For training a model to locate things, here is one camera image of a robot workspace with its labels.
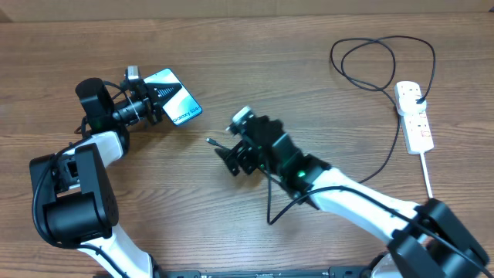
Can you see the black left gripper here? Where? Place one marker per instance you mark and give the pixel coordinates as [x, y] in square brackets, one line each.
[153, 101]

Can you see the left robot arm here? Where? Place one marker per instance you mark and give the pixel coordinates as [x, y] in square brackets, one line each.
[73, 203]

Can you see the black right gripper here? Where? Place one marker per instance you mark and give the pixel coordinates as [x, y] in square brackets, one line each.
[245, 156]

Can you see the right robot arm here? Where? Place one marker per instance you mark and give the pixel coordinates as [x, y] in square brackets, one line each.
[425, 240]

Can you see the white power strip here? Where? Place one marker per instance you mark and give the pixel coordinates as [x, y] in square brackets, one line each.
[417, 133]

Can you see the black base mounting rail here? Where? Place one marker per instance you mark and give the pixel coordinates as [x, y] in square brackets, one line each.
[332, 272]

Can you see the blue Galaxy smartphone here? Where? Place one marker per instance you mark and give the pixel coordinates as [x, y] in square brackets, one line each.
[182, 107]

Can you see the white charger plug adapter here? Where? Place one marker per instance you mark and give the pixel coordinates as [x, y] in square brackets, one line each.
[411, 104]

